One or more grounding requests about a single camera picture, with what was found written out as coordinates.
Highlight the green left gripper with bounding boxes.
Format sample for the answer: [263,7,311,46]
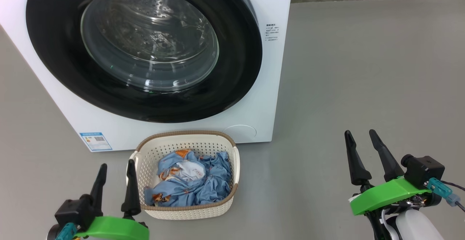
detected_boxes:
[74,159,150,240]

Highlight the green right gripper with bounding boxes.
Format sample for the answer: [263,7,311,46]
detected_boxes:
[344,129,442,217]

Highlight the blue patterned clothes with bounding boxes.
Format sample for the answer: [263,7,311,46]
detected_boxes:
[144,149,232,208]

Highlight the black-rimmed glass washer door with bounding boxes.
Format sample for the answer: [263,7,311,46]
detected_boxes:
[25,0,263,123]

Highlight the cream perforated laundry basket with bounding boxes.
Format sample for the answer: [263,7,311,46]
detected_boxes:
[126,130,240,220]

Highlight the white front-load washing machine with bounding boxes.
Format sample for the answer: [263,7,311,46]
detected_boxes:
[0,0,294,152]

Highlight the blue energy label sticker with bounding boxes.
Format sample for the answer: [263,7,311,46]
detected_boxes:
[80,132,113,152]

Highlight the round drain filter cover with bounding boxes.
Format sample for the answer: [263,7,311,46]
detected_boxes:
[223,125,257,142]

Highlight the teal left camera cable plug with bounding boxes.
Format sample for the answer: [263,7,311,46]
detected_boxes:
[54,223,78,240]

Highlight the teal camera cable plug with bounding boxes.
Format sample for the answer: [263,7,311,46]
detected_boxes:
[427,178,465,212]
[54,223,78,240]

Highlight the teal right camera cable plug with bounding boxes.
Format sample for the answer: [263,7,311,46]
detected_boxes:
[427,178,465,212]

